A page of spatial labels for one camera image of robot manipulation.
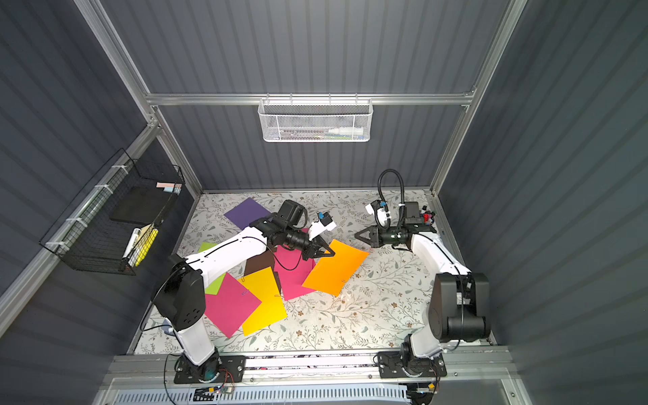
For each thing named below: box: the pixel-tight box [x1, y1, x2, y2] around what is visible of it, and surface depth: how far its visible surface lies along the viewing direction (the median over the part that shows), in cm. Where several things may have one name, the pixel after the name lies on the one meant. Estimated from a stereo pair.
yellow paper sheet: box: [237, 266, 287, 337], surface depth 89 cm
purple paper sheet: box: [223, 197, 272, 231], surface depth 118 cm
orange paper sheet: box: [302, 238, 370, 297], surface depth 82 cm
